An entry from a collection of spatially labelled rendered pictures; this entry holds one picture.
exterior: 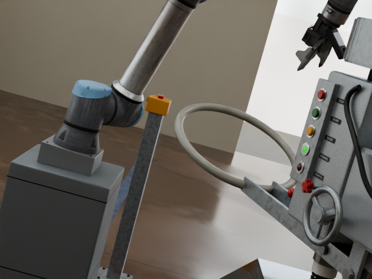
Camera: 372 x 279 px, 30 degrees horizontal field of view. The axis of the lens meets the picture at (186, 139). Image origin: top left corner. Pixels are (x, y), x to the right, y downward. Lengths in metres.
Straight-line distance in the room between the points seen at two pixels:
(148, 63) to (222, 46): 5.85
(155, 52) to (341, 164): 1.25
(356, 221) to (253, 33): 7.04
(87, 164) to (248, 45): 6.07
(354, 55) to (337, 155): 0.26
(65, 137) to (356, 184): 1.40
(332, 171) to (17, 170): 1.36
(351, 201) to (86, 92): 1.35
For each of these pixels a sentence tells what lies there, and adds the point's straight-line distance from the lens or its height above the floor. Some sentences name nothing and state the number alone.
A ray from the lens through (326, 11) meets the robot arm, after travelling 2.46.
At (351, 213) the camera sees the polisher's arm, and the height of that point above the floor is 1.21.
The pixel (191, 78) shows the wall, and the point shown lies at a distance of 8.71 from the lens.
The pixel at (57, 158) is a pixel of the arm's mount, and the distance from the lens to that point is 2.80.
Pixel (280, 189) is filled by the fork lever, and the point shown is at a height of 1.10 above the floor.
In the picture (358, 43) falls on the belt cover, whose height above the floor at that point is 1.61.
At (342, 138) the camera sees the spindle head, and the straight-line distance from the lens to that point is 1.81.
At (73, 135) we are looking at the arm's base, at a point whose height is 0.98.
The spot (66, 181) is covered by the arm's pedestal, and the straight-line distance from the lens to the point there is 2.71.
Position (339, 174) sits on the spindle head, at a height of 1.28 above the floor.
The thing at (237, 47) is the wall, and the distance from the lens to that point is 8.68.
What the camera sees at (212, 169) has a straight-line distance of 2.27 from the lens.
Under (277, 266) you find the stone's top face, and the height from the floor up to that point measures 0.80.
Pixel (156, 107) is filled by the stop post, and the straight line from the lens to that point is 3.75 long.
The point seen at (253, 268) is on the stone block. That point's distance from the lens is 2.46.
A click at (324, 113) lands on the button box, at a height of 1.41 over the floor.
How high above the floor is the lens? 1.57
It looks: 10 degrees down
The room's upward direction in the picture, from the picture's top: 15 degrees clockwise
